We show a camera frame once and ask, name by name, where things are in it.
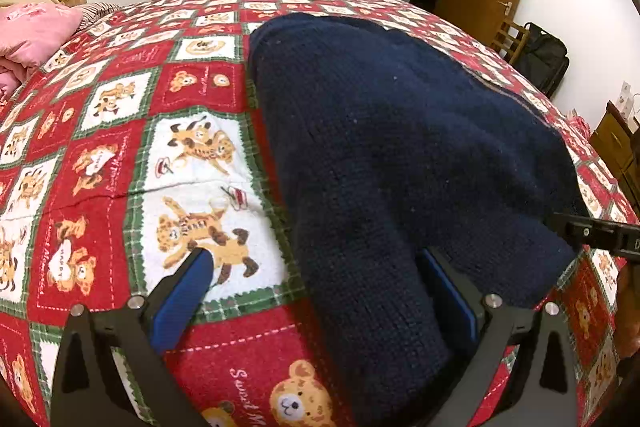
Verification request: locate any brown wooden cabinet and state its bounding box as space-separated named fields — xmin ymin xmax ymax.
xmin=590 ymin=101 xmax=640 ymax=202

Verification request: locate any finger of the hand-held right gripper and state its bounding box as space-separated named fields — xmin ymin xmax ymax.
xmin=551 ymin=211 xmax=623 ymax=254

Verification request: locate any striped cloth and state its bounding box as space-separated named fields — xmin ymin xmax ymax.
xmin=75 ymin=1 xmax=123 ymax=25

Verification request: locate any navy knitted sweater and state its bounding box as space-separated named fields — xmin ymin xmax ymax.
xmin=247 ymin=13 xmax=591 ymax=427

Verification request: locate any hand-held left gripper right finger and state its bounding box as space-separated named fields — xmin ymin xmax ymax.
xmin=410 ymin=247 xmax=586 ymax=427

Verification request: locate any black bag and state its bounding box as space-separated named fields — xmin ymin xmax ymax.
xmin=515 ymin=23 xmax=571 ymax=100

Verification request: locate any pink folded quilt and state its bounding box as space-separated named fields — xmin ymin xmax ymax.
xmin=0 ymin=2 xmax=83 ymax=95

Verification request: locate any wooden chair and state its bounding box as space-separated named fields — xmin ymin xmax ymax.
xmin=490 ymin=18 xmax=530 ymax=62

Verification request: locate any white charger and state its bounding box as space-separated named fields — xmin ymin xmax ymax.
xmin=619 ymin=81 xmax=640 ymax=115

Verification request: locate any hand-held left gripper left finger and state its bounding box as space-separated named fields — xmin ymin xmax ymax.
xmin=50 ymin=247 xmax=213 ymax=427

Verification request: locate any red bear printed blanket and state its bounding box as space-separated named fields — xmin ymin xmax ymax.
xmin=0 ymin=0 xmax=640 ymax=427

